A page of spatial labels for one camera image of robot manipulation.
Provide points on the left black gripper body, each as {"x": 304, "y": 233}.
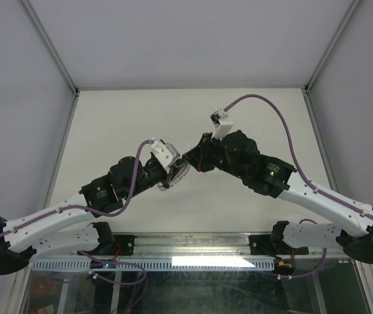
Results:
{"x": 151, "y": 176}

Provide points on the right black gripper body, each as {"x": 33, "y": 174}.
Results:
{"x": 213, "y": 154}

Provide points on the large keyring with yellow grip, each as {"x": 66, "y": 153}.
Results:
{"x": 176, "y": 172}

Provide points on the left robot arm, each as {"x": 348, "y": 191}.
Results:
{"x": 105, "y": 196}

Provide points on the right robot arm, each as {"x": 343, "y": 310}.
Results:
{"x": 349, "y": 226}

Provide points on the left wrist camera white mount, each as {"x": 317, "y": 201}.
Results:
{"x": 165, "y": 153}

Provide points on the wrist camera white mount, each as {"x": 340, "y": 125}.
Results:
{"x": 165, "y": 153}
{"x": 222, "y": 124}

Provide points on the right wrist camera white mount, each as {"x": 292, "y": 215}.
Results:
{"x": 222, "y": 124}

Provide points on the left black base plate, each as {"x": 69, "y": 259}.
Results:
{"x": 123, "y": 245}

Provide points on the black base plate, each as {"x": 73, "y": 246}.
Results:
{"x": 263, "y": 245}
{"x": 123, "y": 245}

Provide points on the white slotted cable duct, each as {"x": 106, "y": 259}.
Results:
{"x": 176, "y": 263}

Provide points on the aluminium mounting rail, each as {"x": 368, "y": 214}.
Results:
{"x": 146, "y": 246}

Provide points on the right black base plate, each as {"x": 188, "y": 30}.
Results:
{"x": 263, "y": 245}

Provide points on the right aluminium frame post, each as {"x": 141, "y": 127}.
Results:
{"x": 309, "y": 87}

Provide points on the aluminium frame post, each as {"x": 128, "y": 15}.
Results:
{"x": 309, "y": 87}
{"x": 58, "y": 63}

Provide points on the left aluminium frame post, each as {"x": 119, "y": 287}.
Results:
{"x": 58, "y": 63}

